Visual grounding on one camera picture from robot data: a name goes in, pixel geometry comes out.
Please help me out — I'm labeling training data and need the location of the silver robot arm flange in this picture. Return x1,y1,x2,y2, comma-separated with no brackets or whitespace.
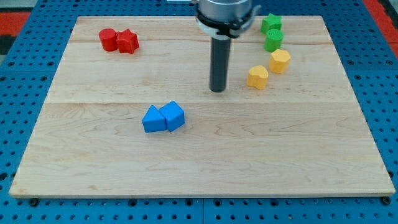
192,0,261,40

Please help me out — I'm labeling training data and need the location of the yellow hexagon block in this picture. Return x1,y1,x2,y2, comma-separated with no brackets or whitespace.
269,49,291,74

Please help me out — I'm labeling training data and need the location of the red star block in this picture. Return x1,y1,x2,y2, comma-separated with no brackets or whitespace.
116,29,139,54

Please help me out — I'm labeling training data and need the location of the green star block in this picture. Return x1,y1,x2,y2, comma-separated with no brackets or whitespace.
260,13,282,34

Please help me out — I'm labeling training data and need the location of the blue cube block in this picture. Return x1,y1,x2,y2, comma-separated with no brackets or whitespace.
159,101,185,132

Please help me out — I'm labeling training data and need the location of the blue triangle block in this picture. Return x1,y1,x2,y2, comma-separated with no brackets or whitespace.
142,105,167,133

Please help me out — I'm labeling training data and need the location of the wooden board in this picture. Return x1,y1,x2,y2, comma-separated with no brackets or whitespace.
9,16,396,198

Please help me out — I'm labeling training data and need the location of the yellow heart block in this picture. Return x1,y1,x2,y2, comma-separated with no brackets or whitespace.
246,65,269,90

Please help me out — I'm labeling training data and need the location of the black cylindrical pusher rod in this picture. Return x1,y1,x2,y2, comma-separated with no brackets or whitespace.
209,38,231,93

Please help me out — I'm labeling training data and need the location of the green cylinder block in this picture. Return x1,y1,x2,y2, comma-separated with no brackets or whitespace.
264,29,284,52

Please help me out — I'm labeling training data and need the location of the red cylinder block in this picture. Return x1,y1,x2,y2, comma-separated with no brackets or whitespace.
98,28,118,52

